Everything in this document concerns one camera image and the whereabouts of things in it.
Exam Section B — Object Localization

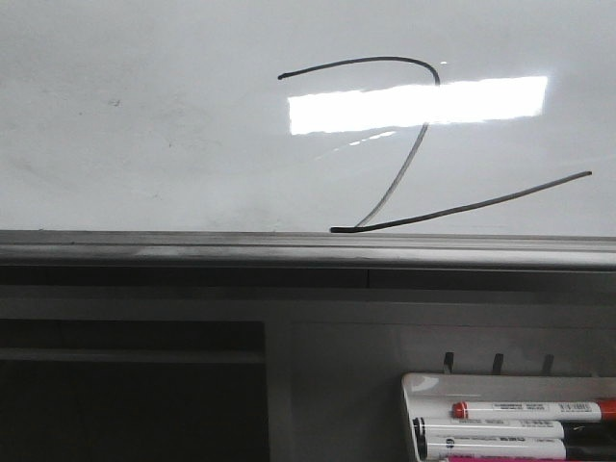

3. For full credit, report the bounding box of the white whiteboard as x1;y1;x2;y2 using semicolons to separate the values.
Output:
1;1;615;236

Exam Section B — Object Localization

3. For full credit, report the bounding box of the grey aluminium whiteboard ledge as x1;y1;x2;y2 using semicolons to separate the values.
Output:
1;230;615;292

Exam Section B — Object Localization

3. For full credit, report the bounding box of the white marker tray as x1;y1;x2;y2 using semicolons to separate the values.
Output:
401;372;615;461

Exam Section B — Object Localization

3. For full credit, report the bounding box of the upper black capped white marker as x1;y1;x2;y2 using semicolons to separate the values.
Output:
412;418;615;441

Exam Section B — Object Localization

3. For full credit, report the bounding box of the black capped white marker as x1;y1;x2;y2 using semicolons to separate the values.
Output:
412;418;615;441
416;436;616;461

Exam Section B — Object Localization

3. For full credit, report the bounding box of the lower black capped white marker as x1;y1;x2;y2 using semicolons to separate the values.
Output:
416;436;616;461

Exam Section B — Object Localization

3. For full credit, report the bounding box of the pink marker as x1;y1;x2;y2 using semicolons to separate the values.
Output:
440;457;593;462

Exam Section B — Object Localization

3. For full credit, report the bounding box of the red capped white marker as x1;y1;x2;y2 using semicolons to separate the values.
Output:
451;399;615;423

